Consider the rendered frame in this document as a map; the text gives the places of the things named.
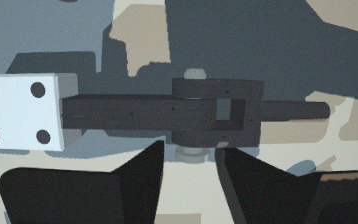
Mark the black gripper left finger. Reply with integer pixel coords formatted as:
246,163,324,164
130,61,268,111
0,140,164,224

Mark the white clevis pin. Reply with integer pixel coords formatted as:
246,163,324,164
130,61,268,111
175,69,210,164

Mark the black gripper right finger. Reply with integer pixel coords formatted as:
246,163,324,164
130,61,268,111
215,148,358,224

